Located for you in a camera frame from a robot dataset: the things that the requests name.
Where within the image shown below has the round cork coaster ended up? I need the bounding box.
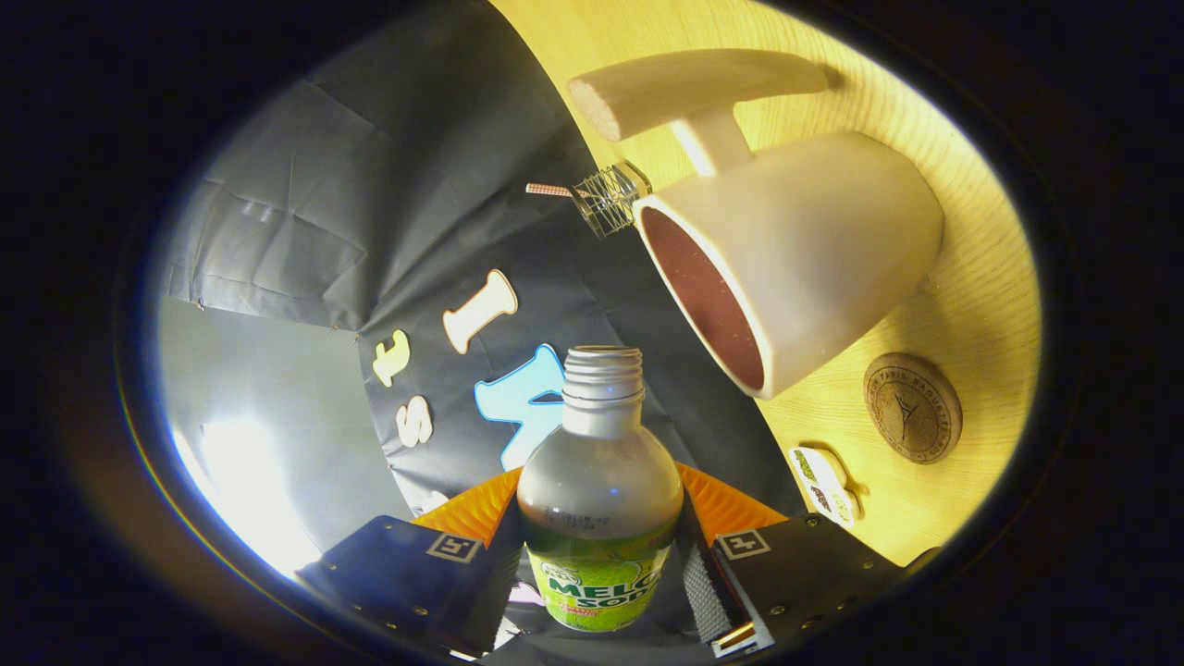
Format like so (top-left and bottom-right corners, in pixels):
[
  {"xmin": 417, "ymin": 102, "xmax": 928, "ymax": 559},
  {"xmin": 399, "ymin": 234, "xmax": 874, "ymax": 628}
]
[{"xmin": 863, "ymin": 352, "xmax": 964, "ymax": 464}]

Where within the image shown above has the silver green juice bottle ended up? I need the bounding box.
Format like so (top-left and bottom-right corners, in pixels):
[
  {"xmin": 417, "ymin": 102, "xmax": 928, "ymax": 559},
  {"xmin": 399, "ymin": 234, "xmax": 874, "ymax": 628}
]
[{"xmin": 516, "ymin": 346, "xmax": 685, "ymax": 634}]

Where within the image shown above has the white cup with wooden handle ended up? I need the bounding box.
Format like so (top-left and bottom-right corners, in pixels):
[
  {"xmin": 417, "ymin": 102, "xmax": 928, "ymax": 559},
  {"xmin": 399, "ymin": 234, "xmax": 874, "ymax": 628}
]
[{"xmin": 567, "ymin": 48, "xmax": 945, "ymax": 400}]

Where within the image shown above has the white divided dish with beans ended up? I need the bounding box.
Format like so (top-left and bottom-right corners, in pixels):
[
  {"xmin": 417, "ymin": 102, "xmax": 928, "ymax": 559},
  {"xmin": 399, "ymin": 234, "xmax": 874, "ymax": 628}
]
[{"xmin": 788, "ymin": 446, "xmax": 863, "ymax": 530}]

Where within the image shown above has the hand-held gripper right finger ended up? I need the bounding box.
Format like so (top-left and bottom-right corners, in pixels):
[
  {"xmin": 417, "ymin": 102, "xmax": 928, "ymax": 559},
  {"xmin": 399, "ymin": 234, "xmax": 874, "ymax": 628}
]
[{"xmin": 675, "ymin": 462, "xmax": 912, "ymax": 660}]

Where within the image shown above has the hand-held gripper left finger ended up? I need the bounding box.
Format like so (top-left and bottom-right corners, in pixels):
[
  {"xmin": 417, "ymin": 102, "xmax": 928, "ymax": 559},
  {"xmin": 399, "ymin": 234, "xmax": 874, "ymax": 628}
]
[{"xmin": 296, "ymin": 467, "xmax": 526, "ymax": 660}]

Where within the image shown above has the black backdrop cloth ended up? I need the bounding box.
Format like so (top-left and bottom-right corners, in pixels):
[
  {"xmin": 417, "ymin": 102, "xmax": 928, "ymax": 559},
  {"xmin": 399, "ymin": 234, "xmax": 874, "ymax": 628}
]
[{"xmin": 165, "ymin": 0, "xmax": 806, "ymax": 666}]

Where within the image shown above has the wooden table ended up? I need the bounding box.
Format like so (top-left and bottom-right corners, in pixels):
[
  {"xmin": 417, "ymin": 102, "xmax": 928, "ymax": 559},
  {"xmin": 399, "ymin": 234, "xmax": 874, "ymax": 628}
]
[{"xmin": 488, "ymin": 0, "xmax": 1044, "ymax": 567}]

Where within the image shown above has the wire mesh holder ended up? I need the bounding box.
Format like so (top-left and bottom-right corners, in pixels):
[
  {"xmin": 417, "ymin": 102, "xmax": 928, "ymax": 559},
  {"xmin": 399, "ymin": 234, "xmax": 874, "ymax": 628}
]
[{"xmin": 572, "ymin": 161, "xmax": 653, "ymax": 239}]

